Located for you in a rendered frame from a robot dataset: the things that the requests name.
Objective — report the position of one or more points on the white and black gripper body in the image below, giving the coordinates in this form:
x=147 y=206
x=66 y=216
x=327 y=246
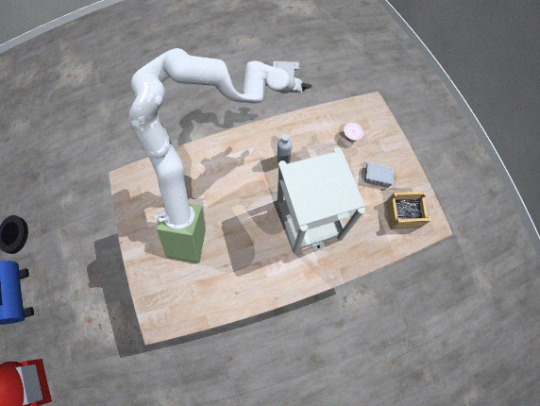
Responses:
x=297 y=88

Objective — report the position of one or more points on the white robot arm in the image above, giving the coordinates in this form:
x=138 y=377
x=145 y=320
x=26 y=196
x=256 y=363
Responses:
x=183 y=68

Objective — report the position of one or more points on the grey shelving unit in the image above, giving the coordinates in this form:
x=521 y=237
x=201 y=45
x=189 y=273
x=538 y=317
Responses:
x=315 y=189

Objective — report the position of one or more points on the white paper cup with pink band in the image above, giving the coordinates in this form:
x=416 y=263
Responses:
x=353 y=132

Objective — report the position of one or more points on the wooden crate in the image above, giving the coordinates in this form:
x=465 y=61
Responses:
x=404 y=211

